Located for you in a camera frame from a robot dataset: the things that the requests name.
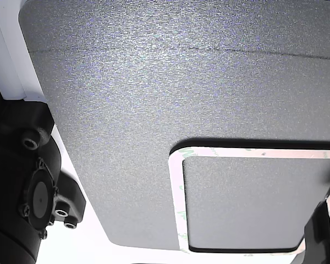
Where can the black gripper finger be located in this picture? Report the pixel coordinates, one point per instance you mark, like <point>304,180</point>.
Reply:
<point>320,242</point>

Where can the white rectangular frame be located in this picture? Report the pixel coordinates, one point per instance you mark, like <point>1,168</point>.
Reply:
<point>177,192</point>

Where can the grey textured panel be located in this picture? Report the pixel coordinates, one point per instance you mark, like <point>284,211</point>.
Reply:
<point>126,110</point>

